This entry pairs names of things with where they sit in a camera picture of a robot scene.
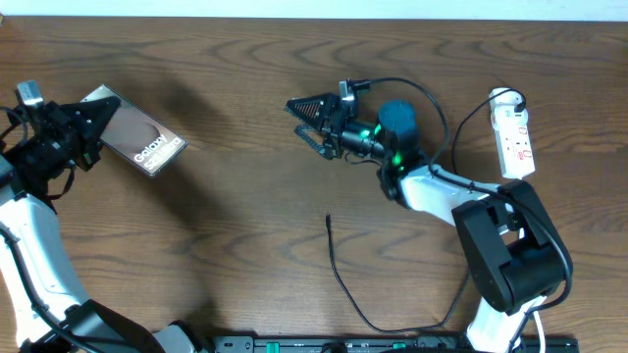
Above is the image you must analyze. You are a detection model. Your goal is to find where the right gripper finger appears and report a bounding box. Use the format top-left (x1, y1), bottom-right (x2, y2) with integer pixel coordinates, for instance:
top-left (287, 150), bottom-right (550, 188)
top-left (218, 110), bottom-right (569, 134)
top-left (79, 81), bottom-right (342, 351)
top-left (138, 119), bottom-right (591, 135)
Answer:
top-left (285, 93), bottom-right (339, 126)
top-left (294, 125), bottom-right (334, 160)

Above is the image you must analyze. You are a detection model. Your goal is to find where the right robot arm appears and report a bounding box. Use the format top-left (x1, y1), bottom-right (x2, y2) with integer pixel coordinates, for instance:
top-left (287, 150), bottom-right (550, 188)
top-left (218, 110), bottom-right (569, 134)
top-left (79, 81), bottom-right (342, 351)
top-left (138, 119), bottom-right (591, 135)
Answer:
top-left (286, 93), bottom-right (573, 352)

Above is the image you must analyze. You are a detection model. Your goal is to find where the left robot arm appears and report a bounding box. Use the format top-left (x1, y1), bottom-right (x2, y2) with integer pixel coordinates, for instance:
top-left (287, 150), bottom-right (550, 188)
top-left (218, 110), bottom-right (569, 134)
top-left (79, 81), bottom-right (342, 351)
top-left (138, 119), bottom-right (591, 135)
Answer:
top-left (1, 97), bottom-right (206, 353)

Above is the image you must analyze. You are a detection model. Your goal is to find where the white USB charger plug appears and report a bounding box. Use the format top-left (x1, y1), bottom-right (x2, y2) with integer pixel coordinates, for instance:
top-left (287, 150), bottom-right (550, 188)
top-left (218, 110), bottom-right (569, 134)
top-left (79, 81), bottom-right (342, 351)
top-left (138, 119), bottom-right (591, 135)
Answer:
top-left (489, 87), bottom-right (529, 129)

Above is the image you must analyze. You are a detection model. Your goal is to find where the white power strip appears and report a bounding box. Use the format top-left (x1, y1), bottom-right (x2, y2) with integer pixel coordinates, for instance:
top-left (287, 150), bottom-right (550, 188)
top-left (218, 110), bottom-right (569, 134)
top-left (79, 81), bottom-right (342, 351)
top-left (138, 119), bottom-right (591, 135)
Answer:
top-left (491, 106), bottom-right (536, 179)

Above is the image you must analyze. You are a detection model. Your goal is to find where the black charger cable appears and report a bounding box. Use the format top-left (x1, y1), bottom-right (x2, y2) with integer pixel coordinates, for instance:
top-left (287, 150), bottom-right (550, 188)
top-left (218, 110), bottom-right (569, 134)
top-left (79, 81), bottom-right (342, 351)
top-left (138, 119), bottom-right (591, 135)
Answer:
top-left (325, 88), bottom-right (528, 335)

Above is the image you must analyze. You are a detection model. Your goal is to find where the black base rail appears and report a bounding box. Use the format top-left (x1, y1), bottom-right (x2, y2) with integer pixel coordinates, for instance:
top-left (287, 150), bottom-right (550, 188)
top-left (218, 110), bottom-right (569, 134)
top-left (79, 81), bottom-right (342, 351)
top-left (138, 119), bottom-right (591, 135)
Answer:
top-left (210, 333), bottom-right (580, 353)

